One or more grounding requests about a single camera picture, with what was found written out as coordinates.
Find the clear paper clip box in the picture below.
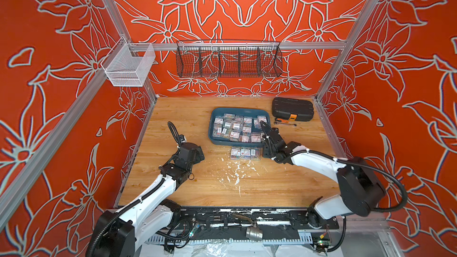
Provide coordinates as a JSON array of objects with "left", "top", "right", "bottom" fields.
[
  {"left": 230, "top": 147, "right": 241, "bottom": 160},
  {"left": 240, "top": 148, "right": 251, "bottom": 160},
  {"left": 250, "top": 148, "right": 262, "bottom": 161}
]

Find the blue plastic storage tray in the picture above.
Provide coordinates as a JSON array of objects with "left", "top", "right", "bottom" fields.
[{"left": 208, "top": 107, "right": 271, "bottom": 148}]

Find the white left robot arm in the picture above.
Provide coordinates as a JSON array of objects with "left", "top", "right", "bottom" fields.
[{"left": 85, "top": 121, "right": 205, "bottom": 257}]

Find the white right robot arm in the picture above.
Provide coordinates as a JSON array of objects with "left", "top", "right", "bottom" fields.
[{"left": 261, "top": 121, "right": 408, "bottom": 229}]

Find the orange black ratchet wrench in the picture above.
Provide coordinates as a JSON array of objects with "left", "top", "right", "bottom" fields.
[{"left": 274, "top": 118, "right": 297, "bottom": 127}]

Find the black plastic tool case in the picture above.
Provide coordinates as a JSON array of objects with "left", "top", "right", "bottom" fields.
[{"left": 272, "top": 97, "right": 314, "bottom": 121}]

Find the silver metal cylinder fitting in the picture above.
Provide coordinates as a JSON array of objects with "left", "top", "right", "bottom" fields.
[{"left": 246, "top": 226, "right": 263, "bottom": 242}]

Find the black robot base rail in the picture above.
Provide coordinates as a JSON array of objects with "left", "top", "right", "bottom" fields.
[{"left": 146, "top": 206, "right": 341, "bottom": 246}]

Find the black wire wall basket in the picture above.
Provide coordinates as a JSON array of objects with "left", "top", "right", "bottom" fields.
[{"left": 176, "top": 39, "right": 283, "bottom": 79}]

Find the white wire mesh basket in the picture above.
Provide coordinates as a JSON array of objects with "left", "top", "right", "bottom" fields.
[{"left": 101, "top": 42, "right": 156, "bottom": 87}]

